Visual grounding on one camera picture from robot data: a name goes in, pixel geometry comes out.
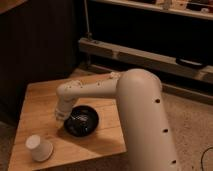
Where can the long wooden bench beam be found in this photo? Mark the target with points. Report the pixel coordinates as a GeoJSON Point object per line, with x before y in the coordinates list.
{"type": "Point", "coordinates": [145, 59]}

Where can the upper wooden shelf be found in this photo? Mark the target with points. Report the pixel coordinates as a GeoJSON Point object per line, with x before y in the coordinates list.
{"type": "Point", "coordinates": [157, 8]}

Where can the white paper cup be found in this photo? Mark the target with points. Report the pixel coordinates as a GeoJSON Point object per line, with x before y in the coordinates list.
{"type": "Point", "coordinates": [40, 148]}

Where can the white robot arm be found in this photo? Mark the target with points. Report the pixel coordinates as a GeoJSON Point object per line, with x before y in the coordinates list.
{"type": "Point", "coordinates": [146, 131]}

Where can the black ceramic bowl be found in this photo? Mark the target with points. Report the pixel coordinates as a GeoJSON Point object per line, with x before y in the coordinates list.
{"type": "Point", "coordinates": [82, 121]}

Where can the metal vertical pole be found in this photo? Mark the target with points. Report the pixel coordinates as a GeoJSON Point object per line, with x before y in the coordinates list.
{"type": "Point", "coordinates": [88, 33]}

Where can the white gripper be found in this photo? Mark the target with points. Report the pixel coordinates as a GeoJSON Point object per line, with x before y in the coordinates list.
{"type": "Point", "coordinates": [62, 111]}

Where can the black handle on bench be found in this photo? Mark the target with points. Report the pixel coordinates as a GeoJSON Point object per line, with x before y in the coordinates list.
{"type": "Point", "coordinates": [190, 64]}

